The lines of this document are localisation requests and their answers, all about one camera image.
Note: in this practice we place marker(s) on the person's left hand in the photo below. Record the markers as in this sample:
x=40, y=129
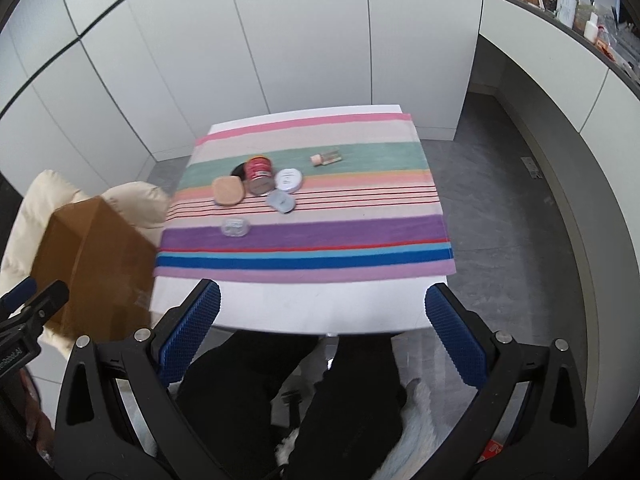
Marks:
x=21, y=401

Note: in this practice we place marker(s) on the small pink-capped glass bottle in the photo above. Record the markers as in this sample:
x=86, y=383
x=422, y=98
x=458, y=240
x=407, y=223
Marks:
x=326, y=158

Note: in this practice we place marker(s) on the black round puff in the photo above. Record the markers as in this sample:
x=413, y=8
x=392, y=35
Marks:
x=239, y=171

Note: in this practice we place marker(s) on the white round compact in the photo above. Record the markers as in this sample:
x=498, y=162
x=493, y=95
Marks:
x=288, y=180

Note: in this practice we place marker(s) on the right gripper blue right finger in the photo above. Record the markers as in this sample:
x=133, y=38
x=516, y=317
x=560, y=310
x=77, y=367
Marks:
x=487, y=361

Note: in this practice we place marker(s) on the peach makeup sponge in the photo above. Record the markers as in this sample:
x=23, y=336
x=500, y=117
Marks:
x=228, y=191

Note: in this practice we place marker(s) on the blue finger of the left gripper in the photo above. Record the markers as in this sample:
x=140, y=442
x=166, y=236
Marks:
x=18, y=295
x=32, y=316

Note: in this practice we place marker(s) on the person's black trousers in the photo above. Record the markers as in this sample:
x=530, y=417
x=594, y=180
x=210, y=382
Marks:
x=352, y=424

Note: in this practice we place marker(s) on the brown cardboard box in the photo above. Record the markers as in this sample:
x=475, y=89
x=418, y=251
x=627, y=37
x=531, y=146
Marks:
x=107, y=266

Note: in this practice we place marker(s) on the red tin can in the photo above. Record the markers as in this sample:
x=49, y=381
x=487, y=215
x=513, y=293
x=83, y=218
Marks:
x=259, y=175

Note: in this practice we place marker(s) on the grey-blue plastic case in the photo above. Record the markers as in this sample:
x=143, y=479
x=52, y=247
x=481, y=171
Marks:
x=281, y=201

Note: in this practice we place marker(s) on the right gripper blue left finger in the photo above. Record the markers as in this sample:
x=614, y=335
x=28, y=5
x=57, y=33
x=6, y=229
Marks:
x=152, y=364

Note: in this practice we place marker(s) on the striped colourful cloth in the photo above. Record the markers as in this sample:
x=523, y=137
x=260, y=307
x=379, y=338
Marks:
x=375, y=215

